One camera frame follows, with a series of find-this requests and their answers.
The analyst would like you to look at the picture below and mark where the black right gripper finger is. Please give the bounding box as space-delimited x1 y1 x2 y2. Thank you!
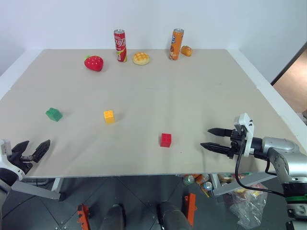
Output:
207 127 233 138
200 142 232 157

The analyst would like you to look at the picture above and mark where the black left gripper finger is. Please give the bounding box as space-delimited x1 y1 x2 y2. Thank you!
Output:
11 140 31 158
33 139 52 164

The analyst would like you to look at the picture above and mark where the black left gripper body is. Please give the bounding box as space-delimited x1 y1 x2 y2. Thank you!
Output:
7 154 35 174

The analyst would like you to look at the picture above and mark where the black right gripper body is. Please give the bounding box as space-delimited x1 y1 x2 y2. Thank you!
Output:
227 126 248 160

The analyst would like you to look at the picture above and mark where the grey metal table foot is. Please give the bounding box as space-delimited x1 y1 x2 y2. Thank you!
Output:
210 171 277 196
10 176 64 201

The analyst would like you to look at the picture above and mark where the green building block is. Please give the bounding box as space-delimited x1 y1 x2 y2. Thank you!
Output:
45 107 63 122

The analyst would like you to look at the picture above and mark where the silver top drink can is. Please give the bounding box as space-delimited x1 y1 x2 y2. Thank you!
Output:
202 181 214 193

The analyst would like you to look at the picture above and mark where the green and silver drink can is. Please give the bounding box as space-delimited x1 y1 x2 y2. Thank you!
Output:
183 174 195 186

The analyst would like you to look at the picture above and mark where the red building block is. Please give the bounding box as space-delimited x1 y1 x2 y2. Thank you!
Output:
160 133 172 148

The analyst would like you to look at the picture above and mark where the clear plastic bag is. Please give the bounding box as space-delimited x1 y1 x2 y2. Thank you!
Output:
229 184 269 229

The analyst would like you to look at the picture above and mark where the orange and black clamp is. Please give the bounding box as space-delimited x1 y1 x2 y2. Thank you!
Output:
184 192 198 227
76 203 91 230

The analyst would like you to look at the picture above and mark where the yellow building block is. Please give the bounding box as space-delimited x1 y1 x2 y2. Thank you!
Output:
103 110 115 125

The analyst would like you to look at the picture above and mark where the beige table cover sheet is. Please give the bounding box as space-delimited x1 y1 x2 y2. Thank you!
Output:
0 48 307 179

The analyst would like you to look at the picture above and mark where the dark rounded shape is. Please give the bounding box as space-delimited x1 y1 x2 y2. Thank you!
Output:
100 203 127 230
156 201 190 230

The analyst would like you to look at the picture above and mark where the small orange bread loaf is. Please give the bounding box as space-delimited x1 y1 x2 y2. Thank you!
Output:
180 45 193 57

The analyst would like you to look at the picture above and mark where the orange soda can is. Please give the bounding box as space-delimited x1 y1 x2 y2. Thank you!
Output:
168 28 185 61

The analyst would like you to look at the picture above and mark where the red toy strawberry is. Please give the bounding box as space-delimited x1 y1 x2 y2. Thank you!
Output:
83 55 105 72

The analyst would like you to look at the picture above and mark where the round yellow melon bun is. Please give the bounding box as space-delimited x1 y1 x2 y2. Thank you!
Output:
132 52 151 65

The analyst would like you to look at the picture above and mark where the red cola can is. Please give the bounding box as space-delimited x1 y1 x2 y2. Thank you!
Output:
113 29 128 63

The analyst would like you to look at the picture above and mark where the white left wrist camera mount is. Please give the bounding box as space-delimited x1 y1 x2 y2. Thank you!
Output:
0 138 24 181

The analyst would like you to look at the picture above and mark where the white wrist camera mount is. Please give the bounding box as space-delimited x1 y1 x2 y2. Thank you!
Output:
233 113 255 158
0 138 24 181

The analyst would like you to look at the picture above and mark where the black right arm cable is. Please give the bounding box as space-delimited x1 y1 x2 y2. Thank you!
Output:
234 134 287 195

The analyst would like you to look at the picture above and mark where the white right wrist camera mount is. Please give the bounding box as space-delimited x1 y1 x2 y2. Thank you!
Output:
233 113 255 158

